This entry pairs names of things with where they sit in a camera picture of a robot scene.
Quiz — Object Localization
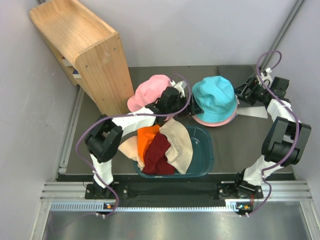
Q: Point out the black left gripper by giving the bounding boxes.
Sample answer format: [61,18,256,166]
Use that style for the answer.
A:
[166,93,204,118]

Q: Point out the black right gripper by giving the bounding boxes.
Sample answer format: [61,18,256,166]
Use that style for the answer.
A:
[229,77,271,107]

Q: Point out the light pink bucket hat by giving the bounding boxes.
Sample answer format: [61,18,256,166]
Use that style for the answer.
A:
[192,109,237,128]

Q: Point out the turquoise bucket hat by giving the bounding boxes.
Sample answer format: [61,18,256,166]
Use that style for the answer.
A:
[192,76,238,123]

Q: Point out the beige bucket hat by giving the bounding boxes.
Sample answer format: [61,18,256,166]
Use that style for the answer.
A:
[159,118,193,175]

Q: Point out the dark red bucket hat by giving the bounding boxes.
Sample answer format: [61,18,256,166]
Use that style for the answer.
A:
[142,132,176,175]

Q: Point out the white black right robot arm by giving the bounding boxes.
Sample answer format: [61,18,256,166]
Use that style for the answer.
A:
[233,76,312,198]

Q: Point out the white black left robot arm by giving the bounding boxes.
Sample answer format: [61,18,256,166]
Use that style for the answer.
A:
[82,79,239,199]

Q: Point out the teal plastic basin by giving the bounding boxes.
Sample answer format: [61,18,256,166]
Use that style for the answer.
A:
[133,126,214,179]

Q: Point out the orange bucket hat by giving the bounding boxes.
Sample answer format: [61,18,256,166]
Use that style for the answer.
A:
[137,125,160,162]

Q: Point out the peach bucket hat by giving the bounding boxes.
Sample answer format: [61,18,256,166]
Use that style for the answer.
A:
[118,136,145,171]

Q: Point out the wooden shelf unit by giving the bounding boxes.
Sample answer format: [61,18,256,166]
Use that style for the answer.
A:
[29,0,134,116]

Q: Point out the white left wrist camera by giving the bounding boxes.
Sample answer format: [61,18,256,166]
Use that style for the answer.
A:
[170,80,187,97]

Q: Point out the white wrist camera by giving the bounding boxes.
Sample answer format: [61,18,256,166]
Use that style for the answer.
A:
[170,80,187,97]
[260,67,273,87]

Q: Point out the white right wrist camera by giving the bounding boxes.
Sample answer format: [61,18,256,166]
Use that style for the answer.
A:
[260,67,273,87]

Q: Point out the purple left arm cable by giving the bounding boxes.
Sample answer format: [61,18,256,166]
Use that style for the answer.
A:
[74,73,193,217]

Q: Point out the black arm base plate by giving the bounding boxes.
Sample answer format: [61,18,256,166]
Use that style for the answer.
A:
[84,181,263,201]

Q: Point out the aluminium frame rail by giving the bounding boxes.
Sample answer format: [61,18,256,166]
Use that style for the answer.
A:
[31,175,320,240]

